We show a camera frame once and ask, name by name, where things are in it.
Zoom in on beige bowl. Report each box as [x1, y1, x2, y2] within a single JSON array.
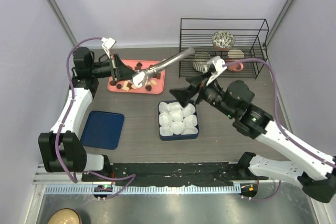
[[47, 208, 82, 224]]

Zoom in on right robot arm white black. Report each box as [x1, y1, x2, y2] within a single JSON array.
[[170, 74, 335, 203]]

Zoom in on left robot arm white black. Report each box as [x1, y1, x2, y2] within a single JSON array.
[[38, 47, 133, 183]]

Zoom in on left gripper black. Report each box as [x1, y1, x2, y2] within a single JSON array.
[[90, 54, 140, 82]]

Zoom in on pink plastic tray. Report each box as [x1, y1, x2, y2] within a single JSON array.
[[107, 60, 165, 94]]

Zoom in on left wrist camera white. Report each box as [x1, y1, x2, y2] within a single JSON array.
[[101, 37, 116, 55]]

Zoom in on pink mug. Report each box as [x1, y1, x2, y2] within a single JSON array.
[[225, 49, 245, 71]]

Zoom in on dark round chocolate piece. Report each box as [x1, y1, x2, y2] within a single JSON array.
[[145, 85, 152, 91]]

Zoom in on patterned ceramic bowl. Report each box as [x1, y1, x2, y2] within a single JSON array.
[[212, 30, 236, 51]]

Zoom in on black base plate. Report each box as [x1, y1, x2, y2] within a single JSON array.
[[81, 161, 269, 187]]

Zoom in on striped grey mug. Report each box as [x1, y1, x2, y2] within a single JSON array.
[[192, 52, 211, 73]]

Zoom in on white cable chain strip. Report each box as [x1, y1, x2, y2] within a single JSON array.
[[45, 184, 241, 195]]

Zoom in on metal tongs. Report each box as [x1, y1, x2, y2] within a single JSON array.
[[130, 47, 195, 88]]

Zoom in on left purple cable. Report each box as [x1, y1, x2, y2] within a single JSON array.
[[56, 37, 137, 200]]

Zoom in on dark blue box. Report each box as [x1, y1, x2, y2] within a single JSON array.
[[157, 100, 200, 141]]

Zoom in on white paper cupcake liner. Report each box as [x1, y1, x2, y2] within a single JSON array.
[[181, 127, 198, 135], [159, 126, 174, 136], [159, 112, 172, 127], [182, 103, 196, 118], [169, 110, 184, 122], [158, 102, 169, 113], [183, 114, 198, 127], [167, 102, 183, 112], [171, 121, 185, 135]]

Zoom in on dark blue box lid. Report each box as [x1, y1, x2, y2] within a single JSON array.
[[80, 111, 124, 150]]

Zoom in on black wire rack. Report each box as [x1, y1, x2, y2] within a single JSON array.
[[178, 18, 269, 78]]

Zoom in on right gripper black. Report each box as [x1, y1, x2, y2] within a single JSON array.
[[171, 69, 236, 118]]

